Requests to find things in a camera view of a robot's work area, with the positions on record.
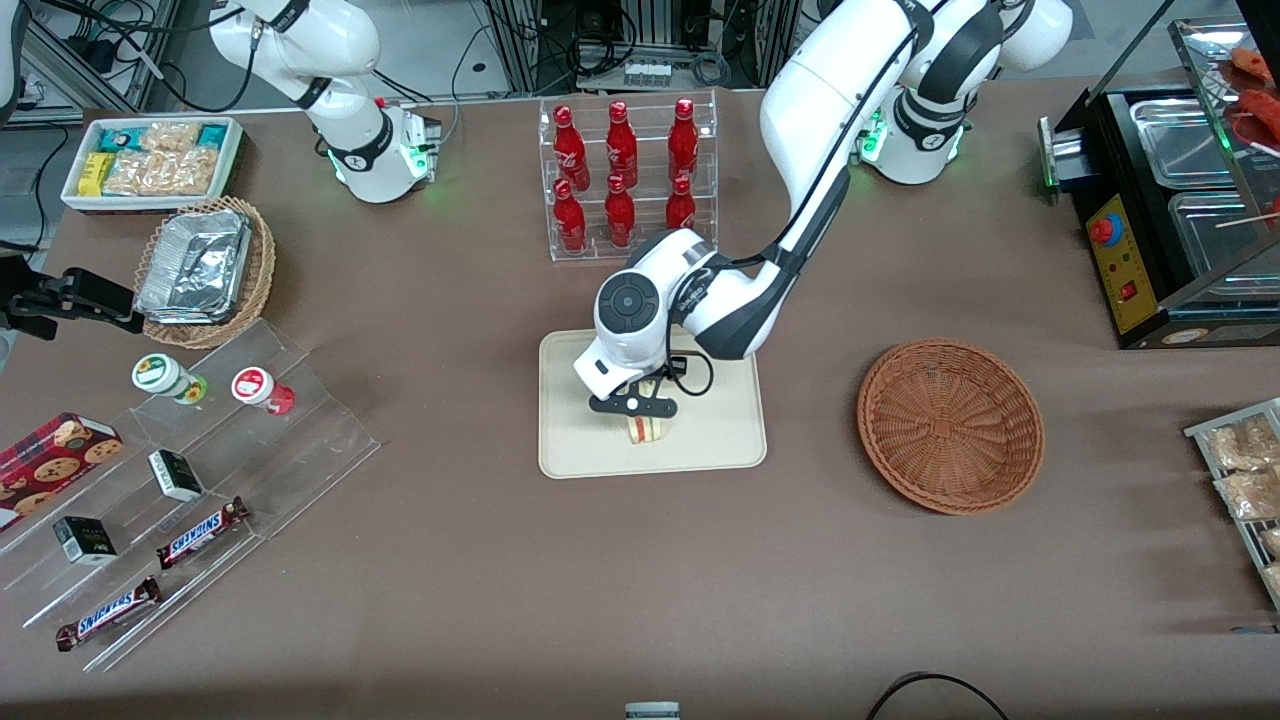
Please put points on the large clear cracker bag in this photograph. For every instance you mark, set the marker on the large clear cracker bag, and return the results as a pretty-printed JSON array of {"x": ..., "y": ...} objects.
[{"x": 160, "y": 173}]

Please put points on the black food warmer machine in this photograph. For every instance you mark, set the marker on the black food warmer machine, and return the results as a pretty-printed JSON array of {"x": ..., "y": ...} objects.
[{"x": 1110, "y": 150}]

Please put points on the beige plastic tray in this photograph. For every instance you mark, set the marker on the beige plastic tray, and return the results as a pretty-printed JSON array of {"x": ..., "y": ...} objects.
[{"x": 720, "y": 430}]

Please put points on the red plaid cookie box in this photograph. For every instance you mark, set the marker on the red plaid cookie box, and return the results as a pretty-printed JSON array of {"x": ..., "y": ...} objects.
[{"x": 50, "y": 465}]

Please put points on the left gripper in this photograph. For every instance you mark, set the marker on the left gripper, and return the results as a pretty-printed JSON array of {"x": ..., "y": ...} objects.
[{"x": 657, "y": 383}]

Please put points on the red lid white cup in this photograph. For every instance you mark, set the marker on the red lid white cup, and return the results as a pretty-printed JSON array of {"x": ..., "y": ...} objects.
[{"x": 255, "y": 386}]

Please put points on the red emergency stop button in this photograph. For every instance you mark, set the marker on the red emergency stop button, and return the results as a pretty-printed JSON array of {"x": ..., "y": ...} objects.
[{"x": 1105, "y": 230}]

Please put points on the teal snack packet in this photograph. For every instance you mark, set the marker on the teal snack packet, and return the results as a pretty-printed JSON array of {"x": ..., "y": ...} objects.
[
  {"x": 118, "y": 138},
  {"x": 212, "y": 135}
]

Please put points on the red cola bottle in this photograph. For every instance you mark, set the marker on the red cola bottle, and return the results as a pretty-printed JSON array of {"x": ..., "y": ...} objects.
[
  {"x": 620, "y": 215},
  {"x": 680, "y": 205},
  {"x": 683, "y": 140},
  {"x": 621, "y": 145},
  {"x": 570, "y": 150},
  {"x": 570, "y": 220}
]

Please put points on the yellow snack packet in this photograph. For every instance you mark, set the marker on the yellow snack packet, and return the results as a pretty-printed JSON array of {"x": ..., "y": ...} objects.
[{"x": 95, "y": 175}]

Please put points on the small clear cracker bag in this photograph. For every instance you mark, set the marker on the small clear cracker bag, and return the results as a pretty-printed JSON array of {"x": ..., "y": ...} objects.
[{"x": 170, "y": 136}]

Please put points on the aluminium foil container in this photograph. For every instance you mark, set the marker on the aluminium foil container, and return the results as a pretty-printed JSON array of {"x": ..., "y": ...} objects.
[{"x": 195, "y": 265}]

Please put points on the clear snack bag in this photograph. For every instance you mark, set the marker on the clear snack bag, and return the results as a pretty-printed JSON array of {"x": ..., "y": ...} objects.
[
  {"x": 1245, "y": 445},
  {"x": 1250, "y": 495},
  {"x": 1274, "y": 578},
  {"x": 1272, "y": 540}
]

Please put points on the triangular sandwich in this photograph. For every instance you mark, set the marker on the triangular sandwich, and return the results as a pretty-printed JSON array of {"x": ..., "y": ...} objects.
[{"x": 647, "y": 430}]

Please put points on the brown wicker basket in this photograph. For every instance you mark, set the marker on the brown wicker basket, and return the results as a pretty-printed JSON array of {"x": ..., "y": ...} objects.
[{"x": 950, "y": 430}]

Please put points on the small grey box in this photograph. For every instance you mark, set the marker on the small grey box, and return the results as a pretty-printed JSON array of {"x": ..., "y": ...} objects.
[{"x": 652, "y": 711}]

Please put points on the white power strip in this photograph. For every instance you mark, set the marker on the white power strip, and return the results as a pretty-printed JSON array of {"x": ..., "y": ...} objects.
[{"x": 647, "y": 73}]

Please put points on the red sausage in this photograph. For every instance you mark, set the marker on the red sausage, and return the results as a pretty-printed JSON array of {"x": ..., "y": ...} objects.
[
  {"x": 1262, "y": 110},
  {"x": 1258, "y": 65}
]

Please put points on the light wicker basket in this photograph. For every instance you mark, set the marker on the light wicker basket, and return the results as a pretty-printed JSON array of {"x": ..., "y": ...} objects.
[{"x": 262, "y": 270}]

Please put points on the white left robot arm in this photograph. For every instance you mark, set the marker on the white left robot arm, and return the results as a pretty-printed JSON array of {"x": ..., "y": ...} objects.
[{"x": 820, "y": 100}]

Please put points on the snickers chocolate bar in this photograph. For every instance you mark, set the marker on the snickers chocolate bar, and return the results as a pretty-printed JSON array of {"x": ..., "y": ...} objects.
[
  {"x": 200, "y": 533},
  {"x": 108, "y": 613}
]

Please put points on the aluminium frame rack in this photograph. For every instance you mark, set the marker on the aluminium frame rack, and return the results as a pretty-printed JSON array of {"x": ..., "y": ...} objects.
[{"x": 520, "y": 50}]

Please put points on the green lid white cup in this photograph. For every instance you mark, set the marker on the green lid white cup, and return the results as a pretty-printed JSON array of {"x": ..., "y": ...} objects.
[{"x": 160, "y": 373}]

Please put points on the white plastic snack bin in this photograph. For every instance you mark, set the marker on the white plastic snack bin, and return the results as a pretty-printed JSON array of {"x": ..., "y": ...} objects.
[{"x": 232, "y": 160}]

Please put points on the stainless steel pan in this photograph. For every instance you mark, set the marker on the stainless steel pan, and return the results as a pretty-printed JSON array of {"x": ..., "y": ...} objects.
[
  {"x": 1215, "y": 240},
  {"x": 1185, "y": 145}
]

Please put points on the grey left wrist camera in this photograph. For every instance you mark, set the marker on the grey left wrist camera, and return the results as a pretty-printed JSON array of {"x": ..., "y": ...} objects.
[{"x": 630, "y": 405}]

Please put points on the clear acrylic stepped display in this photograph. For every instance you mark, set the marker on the clear acrylic stepped display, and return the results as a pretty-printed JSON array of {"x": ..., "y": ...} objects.
[{"x": 300, "y": 440}]

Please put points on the clear acrylic bottle rack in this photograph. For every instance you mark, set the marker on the clear acrylic bottle rack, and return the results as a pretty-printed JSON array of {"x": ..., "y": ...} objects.
[{"x": 560, "y": 255}]

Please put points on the small black box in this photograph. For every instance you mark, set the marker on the small black box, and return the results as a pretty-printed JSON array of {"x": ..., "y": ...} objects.
[
  {"x": 85, "y": 540},
  {"x": 175, "y": 475}
]

